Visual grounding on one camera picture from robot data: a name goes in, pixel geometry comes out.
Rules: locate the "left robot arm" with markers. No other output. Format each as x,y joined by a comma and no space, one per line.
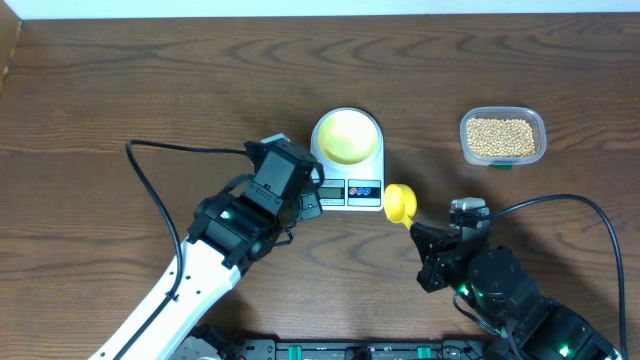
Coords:
231,230

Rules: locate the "soybeans in container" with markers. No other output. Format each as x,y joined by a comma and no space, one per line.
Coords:
492,137

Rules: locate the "green tape strip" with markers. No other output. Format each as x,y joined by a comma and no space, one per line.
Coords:
504,167

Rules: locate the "white digital kitchen scale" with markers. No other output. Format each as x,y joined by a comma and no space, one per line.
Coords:
356,187

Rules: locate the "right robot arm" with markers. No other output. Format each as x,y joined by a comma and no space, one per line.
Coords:
506,300

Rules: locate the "yellow measuring scoop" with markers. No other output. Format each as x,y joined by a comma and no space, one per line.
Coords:
400,204

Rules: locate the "clear plastic container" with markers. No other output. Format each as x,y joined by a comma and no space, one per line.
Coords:
505,112

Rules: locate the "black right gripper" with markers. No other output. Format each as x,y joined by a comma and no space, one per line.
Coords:
435,257

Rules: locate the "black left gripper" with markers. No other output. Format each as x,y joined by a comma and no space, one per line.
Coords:
310,207

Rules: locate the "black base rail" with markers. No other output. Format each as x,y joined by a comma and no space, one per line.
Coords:
209,343

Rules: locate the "yellow plastic bowl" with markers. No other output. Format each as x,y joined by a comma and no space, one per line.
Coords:
347,137

